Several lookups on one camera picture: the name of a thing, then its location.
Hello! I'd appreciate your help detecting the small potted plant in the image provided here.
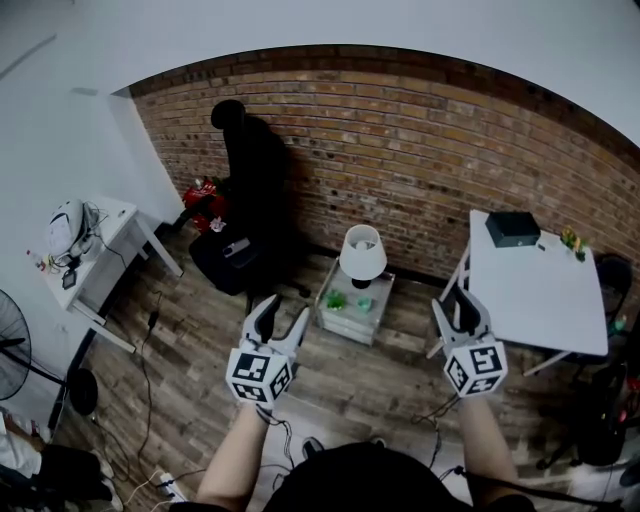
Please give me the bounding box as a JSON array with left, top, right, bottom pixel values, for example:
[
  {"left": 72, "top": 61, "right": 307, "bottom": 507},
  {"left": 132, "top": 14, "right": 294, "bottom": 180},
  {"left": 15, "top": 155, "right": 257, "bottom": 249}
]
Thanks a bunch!
[{"left": 559, "top": 226, "right": 592, "bottom": 263}]

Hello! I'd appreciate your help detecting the white helmet device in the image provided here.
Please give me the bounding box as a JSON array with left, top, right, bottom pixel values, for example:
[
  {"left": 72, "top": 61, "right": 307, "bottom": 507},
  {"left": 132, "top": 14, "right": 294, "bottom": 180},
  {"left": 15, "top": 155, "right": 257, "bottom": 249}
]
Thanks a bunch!
[{"left": 46, "top": 198, "right": 104, "bottom": 266}]

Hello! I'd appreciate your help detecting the person's black shirt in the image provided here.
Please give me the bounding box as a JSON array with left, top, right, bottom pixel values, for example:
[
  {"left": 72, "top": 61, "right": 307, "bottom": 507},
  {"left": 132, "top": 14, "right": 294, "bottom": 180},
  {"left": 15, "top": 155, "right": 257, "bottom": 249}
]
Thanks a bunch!
[{"left": 169, "top": 441, "right": 640, "bottom": 512}]

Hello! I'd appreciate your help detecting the white power strip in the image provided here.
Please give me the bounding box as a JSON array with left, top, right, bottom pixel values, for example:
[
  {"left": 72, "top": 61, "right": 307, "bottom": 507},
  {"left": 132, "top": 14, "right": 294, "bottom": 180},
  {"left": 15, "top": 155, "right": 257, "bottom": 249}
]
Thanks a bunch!
[{"left": 156, "top": 471, "right": 190, "bottom": 504}]

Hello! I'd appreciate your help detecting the person's black shoe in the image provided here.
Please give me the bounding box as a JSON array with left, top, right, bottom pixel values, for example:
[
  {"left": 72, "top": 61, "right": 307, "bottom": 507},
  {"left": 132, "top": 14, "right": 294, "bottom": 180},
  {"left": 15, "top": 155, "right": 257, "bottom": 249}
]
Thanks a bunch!
[{"left": 300, "top": 436, "right": 324, "bottom": 464}]

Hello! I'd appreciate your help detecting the black box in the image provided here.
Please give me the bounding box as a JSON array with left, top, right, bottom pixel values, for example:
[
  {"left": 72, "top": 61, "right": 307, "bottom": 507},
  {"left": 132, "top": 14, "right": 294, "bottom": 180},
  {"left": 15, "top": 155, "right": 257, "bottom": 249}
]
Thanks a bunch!
[{"left": 485, "top": 211, "right": 542, "bottom": 249}]

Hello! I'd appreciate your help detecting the glass side table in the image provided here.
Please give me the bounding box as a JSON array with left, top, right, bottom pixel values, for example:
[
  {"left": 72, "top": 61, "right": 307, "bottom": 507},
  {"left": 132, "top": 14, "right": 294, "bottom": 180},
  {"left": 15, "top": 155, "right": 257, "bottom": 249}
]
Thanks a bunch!
[{"left": 313, "top": 254, "right": 397, "bottom": 347}]

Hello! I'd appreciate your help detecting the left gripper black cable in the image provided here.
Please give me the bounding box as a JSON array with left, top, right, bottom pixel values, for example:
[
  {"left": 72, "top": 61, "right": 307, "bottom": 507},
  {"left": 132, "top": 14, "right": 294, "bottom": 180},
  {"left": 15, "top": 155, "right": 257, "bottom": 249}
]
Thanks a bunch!
[{"left": 255, "top": 402, "right": 297, "bottom": 472}]

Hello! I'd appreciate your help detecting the person's right forearm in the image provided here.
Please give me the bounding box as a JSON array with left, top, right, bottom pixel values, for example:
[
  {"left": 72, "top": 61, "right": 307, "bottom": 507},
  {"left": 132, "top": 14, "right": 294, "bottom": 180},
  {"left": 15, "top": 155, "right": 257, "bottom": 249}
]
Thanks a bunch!
[{"left": 456, "top": 393, "right": 519, "bottom": 497}]

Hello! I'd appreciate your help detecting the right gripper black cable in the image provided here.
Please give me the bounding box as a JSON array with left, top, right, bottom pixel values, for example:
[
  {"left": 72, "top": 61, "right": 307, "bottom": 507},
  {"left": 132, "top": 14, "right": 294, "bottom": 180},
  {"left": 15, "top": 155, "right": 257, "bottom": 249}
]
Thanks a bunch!
[{"left": 411, "top": 393, "right": 467, "bottom": 484}]

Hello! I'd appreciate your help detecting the black office chair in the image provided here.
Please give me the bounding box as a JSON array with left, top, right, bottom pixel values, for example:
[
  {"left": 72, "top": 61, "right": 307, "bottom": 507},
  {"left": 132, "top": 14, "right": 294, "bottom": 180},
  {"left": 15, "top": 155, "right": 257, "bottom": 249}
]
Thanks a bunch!
[{"left": 188, "top": 99, "right": 312, "bottom": 315}]

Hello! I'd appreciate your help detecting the person's left forearm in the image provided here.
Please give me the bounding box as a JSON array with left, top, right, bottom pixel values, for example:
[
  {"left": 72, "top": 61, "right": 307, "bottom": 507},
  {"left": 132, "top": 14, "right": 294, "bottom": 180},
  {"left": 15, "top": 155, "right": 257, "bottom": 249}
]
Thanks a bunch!
[{"left": 194, "top": 398, "right": 274, "bottom": 512}]

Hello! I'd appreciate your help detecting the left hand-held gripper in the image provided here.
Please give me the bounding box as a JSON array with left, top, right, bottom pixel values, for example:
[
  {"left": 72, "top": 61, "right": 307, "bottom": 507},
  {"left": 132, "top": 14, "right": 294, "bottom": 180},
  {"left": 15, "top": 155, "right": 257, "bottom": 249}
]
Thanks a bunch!
[{"left": 225, "top": 293, "right": 312, "bottom": 406}]

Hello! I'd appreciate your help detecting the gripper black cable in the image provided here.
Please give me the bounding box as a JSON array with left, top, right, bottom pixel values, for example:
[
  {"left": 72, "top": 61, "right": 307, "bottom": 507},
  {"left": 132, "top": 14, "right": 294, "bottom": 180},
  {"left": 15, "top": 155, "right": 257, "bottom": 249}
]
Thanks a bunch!
[
  {"left": 411, "top": 393, "right": 467, "bottom": 484},
  {"left": 255, "top": 402, "right": 297, "bottom": 472}
]

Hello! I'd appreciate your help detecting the white table surface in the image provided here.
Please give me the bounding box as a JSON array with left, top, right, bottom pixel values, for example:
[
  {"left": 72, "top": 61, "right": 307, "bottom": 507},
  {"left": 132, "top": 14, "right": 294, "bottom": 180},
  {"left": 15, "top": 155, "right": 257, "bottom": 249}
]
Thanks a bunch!
[{"left": 425, "top": 209, "right": 610, "bottom": 377}]

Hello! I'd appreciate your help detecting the black standing fan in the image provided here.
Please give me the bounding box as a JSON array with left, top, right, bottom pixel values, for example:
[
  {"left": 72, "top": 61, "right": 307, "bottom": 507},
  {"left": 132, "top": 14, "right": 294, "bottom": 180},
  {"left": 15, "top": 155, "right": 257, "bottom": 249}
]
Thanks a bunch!
[{"left": 0, "top": 288, "right": 100, "bottom": 417}]

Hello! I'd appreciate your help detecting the white shade table lamp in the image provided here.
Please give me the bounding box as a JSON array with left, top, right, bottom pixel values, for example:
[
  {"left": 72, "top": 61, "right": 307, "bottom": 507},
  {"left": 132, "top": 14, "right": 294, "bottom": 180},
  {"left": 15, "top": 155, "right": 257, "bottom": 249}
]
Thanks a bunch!
[{"left": 338, "top": 224, "right": 388, "bottom": 291}]

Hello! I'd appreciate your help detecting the black floor cable with adapter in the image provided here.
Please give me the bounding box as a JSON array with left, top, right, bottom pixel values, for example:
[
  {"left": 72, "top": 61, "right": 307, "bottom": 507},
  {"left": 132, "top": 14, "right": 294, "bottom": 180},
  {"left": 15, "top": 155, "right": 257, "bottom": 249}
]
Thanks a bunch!
[{"left": 89, "top": 287, "right": 166, "bottom": 486}]

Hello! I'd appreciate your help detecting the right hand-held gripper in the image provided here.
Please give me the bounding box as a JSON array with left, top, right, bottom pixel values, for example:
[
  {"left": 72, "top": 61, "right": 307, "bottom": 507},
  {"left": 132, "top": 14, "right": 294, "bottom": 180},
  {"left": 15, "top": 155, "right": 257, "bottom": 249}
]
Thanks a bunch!
[{"left": 431, "top": 286, "right": 509, "bottom": 400}]

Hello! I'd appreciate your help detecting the black folding chair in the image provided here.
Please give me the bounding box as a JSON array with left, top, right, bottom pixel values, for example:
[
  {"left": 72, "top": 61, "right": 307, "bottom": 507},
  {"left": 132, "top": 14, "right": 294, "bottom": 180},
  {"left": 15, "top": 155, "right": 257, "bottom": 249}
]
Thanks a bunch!
[{"left": 535, "top": 253, "right": 640, "bottom": 472}]

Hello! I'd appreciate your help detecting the white desk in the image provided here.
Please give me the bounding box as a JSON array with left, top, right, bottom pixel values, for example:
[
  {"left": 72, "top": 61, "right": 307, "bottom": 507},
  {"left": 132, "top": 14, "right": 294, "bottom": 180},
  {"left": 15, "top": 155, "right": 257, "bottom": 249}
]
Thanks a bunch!
[{"left": 41, "top": 196, "right": 185, "bottom": 354}]

